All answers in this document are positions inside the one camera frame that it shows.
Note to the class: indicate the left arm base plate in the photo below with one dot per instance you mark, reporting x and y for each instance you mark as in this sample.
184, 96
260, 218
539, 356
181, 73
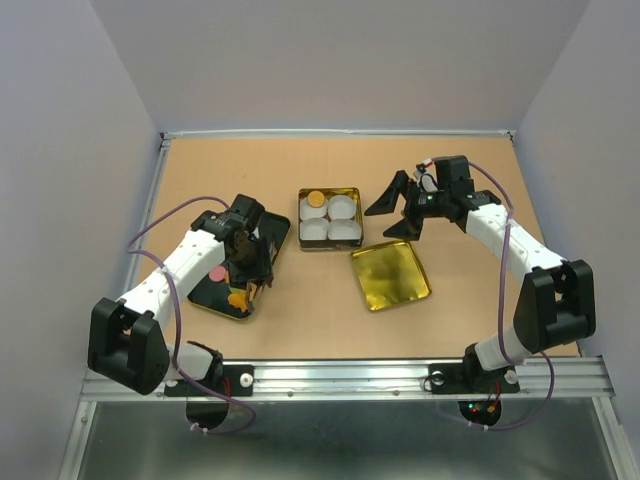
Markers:
210, 382

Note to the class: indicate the white paper cup front left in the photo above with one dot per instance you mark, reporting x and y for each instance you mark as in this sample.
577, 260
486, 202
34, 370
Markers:
314, 229

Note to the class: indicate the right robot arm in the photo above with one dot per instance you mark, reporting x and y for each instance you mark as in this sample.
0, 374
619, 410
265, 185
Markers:
556, 303

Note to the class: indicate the round tan biscuit cookie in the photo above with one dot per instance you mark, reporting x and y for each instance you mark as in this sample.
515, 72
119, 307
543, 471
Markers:
316, 199

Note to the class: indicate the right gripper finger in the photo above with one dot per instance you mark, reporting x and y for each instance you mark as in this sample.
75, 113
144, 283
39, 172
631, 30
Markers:
387, 202
405, 229

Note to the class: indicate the aluminium front rail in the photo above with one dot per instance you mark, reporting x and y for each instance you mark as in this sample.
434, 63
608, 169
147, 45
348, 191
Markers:
367, 380

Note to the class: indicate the black cookie tray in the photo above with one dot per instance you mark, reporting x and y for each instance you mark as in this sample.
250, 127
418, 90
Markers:
213, 296

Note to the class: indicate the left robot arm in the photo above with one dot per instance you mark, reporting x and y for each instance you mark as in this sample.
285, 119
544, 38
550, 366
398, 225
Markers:
126, 339

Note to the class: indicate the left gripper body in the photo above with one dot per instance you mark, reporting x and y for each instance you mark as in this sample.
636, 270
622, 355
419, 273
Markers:
254, 262

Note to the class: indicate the white paper cup back right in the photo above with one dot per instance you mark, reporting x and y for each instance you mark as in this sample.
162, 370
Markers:
341, 207

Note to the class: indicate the white paper cup back left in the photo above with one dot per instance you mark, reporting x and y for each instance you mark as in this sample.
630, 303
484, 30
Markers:
308, 211

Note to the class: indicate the gold tin lid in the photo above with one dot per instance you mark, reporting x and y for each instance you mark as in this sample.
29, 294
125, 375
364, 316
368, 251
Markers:
390, 275

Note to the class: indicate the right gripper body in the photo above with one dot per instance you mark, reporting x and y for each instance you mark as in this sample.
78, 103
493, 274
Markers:
425, 204

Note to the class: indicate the white paper cup front right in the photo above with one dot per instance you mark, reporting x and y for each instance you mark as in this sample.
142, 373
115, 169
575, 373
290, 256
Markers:
344, 230

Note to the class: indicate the gold square tin box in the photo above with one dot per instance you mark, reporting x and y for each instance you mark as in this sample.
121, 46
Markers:
329, 245

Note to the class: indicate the pink round cookie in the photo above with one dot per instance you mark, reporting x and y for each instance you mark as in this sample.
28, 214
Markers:
218, 274

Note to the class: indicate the white paper cup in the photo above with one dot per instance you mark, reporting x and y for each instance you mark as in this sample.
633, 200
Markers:
308, 211
344, 230
314, 229
341, 207

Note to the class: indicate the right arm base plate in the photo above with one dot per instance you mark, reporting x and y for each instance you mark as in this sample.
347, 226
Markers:
453, 378

